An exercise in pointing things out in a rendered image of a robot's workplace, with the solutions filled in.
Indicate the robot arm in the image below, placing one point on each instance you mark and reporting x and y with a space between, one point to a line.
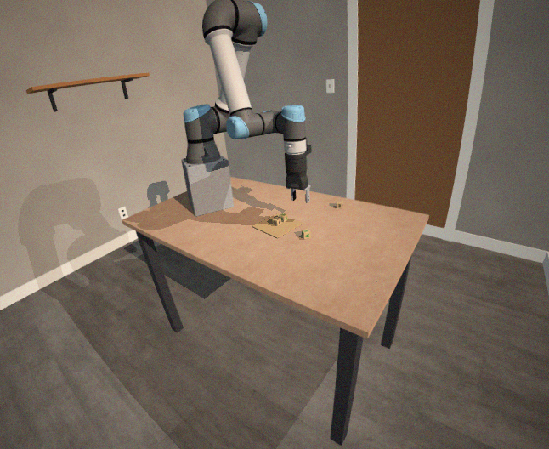
230 51

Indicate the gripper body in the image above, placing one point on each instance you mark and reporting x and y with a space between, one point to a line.
296 164

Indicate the tan flat mat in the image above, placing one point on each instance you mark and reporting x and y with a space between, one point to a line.
267 226

